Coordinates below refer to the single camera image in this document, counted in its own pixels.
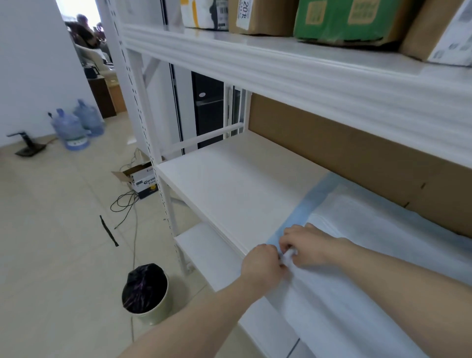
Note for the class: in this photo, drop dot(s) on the white and blue beer carton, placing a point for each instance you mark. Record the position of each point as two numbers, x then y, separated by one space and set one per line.
145 182

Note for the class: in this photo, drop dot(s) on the blue white absorbent pad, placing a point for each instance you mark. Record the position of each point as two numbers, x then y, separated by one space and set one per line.
350 295

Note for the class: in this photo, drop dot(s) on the person's right hand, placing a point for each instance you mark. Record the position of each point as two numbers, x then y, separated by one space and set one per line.
313 245

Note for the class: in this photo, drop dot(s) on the person's left forearm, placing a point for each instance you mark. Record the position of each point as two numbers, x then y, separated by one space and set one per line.
191 324

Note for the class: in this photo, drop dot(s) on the black bin liner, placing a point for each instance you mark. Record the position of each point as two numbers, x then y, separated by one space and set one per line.
144 287

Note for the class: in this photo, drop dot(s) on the tall box with white labels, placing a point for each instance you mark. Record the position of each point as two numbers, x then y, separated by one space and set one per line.
420 33

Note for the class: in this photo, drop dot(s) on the light wooden cabinet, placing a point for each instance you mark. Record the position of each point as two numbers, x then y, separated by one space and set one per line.
118 97

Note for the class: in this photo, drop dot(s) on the black drawer cabinet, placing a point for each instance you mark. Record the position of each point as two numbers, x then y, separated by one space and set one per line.
208 118

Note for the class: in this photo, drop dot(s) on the person's right forearm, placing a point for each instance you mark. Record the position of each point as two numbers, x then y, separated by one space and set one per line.
413 295

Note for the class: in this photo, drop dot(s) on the person's left hand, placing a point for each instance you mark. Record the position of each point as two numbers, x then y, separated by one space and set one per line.
262 269

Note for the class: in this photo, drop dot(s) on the green cardboard box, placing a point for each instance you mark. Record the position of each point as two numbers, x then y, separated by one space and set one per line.
339 22

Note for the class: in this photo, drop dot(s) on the white window frame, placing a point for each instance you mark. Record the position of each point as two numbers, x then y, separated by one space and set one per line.
184 92

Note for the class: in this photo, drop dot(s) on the black water pump stand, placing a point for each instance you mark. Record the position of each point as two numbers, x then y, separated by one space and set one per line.
31 149

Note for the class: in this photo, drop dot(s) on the blue water bottle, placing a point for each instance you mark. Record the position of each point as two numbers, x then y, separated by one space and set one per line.
90 120
70 129

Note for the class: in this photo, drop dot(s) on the dark wooden cabinet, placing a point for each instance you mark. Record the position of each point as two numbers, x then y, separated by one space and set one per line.
101 97

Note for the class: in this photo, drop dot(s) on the brown box with white label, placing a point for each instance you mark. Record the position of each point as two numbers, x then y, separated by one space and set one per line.
269 18

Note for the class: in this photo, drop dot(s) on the brown cardboard back panel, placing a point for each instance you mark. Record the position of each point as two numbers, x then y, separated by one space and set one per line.
350 155

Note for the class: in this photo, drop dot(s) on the white foam package yellow tape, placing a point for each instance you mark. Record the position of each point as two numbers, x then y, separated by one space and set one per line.
199 14

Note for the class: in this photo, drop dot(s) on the white metal shelving rack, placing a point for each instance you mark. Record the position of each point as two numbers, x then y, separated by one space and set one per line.
258 62

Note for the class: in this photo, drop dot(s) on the white trash bin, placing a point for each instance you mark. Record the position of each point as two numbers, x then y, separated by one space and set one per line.
158 315

